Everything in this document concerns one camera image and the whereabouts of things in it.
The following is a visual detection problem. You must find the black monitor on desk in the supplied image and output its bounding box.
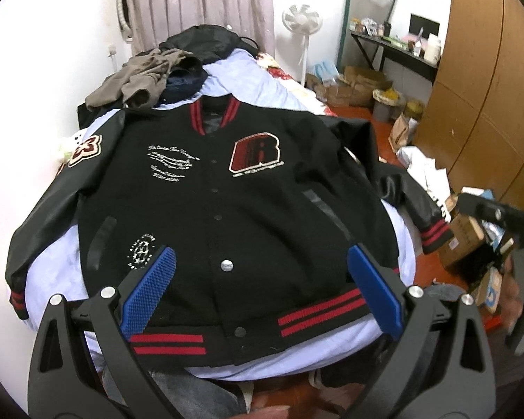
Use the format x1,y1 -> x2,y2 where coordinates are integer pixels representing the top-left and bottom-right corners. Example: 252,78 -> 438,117
409,13 -> 440,39

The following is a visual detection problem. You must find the black red varsity jacket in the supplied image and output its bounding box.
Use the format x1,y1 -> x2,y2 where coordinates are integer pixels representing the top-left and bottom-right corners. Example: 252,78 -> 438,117
5,96 -> 452,380

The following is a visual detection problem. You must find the light blue bed sheet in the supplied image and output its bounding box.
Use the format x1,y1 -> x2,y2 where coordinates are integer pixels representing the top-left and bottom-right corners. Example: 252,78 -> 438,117
24,48 -> 415,381

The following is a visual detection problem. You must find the pink-grey curtain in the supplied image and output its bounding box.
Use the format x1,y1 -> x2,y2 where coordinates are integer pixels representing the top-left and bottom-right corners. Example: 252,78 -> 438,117
126,0 -> 275,55

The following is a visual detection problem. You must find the black side desk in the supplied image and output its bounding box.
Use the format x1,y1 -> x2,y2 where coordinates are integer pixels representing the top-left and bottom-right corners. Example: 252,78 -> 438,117
351,32 -> 438,84

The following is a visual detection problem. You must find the white standing fan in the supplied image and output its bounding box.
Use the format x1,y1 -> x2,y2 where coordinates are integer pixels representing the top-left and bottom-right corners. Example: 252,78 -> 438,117
282,4 -> 323,86

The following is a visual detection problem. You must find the dark blue garment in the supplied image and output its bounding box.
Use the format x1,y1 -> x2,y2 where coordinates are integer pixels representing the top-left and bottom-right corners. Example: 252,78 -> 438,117
159,68 -> 208,104

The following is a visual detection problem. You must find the green framed mirror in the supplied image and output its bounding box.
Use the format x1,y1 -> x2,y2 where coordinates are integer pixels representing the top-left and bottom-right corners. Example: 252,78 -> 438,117
336,0 -> 396,72

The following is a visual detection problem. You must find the floral blanket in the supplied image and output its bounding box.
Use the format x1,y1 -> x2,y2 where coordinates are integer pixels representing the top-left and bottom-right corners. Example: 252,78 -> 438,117
256,52 -> 292,80

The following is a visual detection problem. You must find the brown paper bag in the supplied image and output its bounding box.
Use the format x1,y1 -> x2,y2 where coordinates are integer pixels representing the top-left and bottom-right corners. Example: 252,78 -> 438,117
388,113 -> 410,153

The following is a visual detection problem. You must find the grey waste bin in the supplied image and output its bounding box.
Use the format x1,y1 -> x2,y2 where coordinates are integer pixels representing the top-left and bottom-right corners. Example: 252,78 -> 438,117
373,88 -> 403,123

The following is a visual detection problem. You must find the brown wooden wardrobe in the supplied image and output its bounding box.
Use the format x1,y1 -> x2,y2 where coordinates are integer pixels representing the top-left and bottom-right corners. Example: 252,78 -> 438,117
415,0 -> 524,208

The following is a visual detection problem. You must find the person's right hand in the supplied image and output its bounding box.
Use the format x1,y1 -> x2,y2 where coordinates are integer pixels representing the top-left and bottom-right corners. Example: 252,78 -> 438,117
499,255 -> 524,329

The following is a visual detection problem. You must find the black garment at bedhead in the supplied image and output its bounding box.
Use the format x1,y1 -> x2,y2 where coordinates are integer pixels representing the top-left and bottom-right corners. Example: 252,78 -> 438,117
158,25 -> 260,64

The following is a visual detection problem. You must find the cardboard boxes pile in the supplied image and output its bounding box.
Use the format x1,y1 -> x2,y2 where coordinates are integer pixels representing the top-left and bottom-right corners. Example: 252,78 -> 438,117
306,66 -> 393,108

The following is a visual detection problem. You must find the grey-brown crumpled garment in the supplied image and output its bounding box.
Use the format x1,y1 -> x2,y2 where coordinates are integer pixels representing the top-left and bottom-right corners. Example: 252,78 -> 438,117
85,48 -> 193,110

